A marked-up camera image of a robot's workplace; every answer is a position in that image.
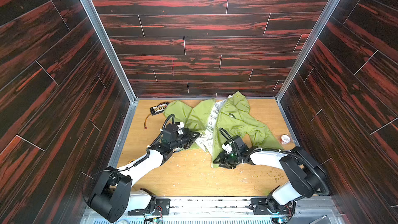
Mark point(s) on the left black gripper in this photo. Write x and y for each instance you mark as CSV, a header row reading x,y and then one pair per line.
x,y
189,136

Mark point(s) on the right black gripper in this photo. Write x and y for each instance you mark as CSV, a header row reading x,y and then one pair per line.
x,y
222,158

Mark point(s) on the green jacket with cartoon print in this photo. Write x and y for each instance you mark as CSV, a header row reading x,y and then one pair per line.
x,y
231,114

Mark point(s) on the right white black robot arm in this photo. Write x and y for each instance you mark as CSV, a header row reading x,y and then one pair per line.
x,y
305,175

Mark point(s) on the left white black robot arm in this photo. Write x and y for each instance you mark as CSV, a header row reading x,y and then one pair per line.
x,y
111,196

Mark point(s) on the small white tape roll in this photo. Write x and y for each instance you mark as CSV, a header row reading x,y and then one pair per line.
x,y
285,139

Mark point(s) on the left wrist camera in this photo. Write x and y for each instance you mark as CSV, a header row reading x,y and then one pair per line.
x,y
172,132

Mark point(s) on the black battery pack with wires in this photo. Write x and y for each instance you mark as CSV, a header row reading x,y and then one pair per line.
x,y
155,110

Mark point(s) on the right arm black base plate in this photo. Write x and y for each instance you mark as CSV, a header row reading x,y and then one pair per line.
x,y
265,206

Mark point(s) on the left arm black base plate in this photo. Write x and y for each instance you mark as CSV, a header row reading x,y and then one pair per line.
x,y
156,207

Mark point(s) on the metal front rail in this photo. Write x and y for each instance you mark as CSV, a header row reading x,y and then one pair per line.
x,y
236,210

